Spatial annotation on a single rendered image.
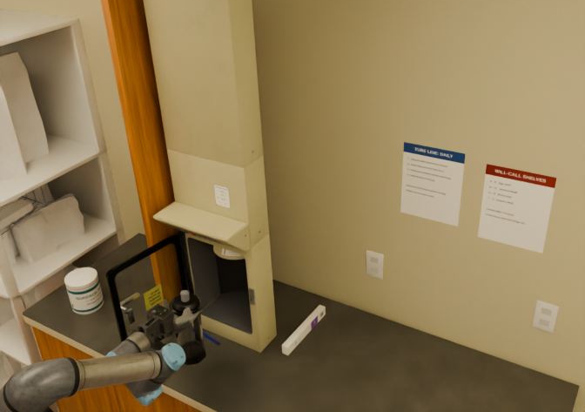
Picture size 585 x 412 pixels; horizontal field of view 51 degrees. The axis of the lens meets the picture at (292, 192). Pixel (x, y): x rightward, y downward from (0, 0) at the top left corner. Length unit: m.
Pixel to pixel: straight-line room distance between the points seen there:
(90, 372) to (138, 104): 0.86
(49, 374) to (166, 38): 0.99
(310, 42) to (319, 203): 0.63
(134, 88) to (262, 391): 1.11
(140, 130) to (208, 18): 0.48
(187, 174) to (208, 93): 0.33
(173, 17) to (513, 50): 0.98
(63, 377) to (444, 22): 1.42
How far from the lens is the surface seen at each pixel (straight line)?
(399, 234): 2.28
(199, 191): 2.08
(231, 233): 1.97
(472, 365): 2.35
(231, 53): 1.78
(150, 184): 2.16
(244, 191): 1.95
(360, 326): 2.45
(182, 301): 2.10
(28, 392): 1.62
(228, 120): 1.87
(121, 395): 2.66
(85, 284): 2.61
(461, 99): 1.97
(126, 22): 1.99
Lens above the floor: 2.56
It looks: 29 degrees down
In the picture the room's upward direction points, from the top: 3 degrees counter-clockwise
